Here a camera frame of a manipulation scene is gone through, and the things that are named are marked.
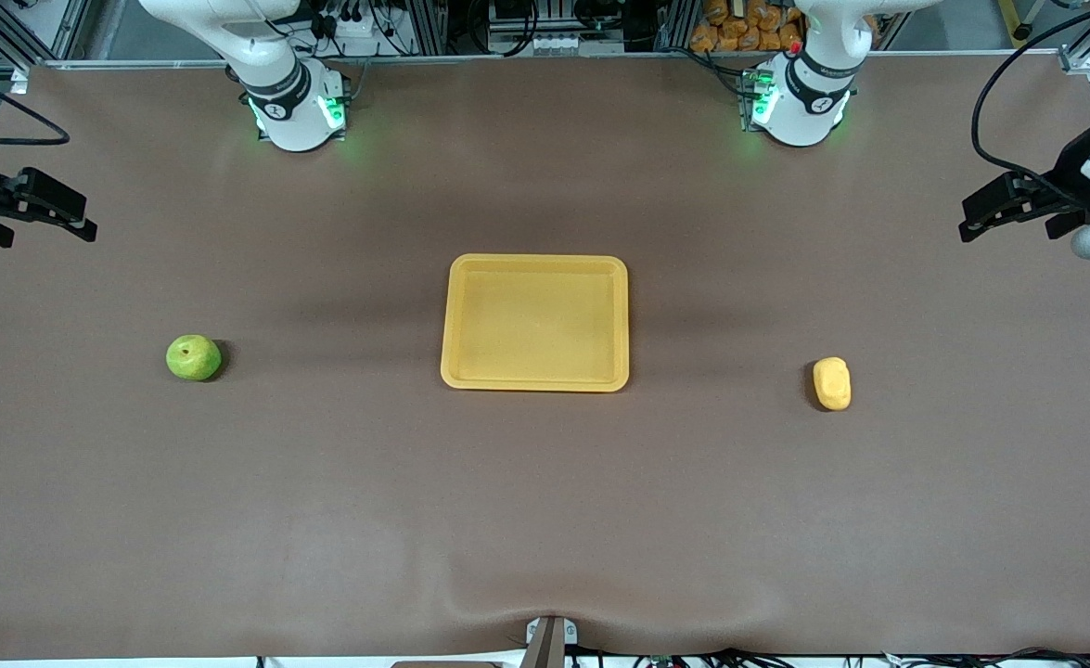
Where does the green apple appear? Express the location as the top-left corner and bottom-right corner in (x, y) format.
(166, 334), (224, 382)

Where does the yellow potato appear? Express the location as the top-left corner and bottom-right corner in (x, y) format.
(813, 356), (853, 412)

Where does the yellow plastic tray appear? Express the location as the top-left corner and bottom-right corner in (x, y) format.
(440, 253), (631, 393)

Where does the orange packaged items pile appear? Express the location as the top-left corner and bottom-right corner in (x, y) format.
(690, 0), (805, 53)

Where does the white power strip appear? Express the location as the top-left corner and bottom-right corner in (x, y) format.
(322, 9), (390, 57)

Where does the brown table mat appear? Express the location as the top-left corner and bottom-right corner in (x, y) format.
(0, 56), (1090, 662)

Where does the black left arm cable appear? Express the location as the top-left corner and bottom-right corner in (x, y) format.
(970, 0), (1090, 200)

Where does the aluminium table edge rail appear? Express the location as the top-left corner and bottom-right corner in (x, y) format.
(42, 51), (1090, 71)

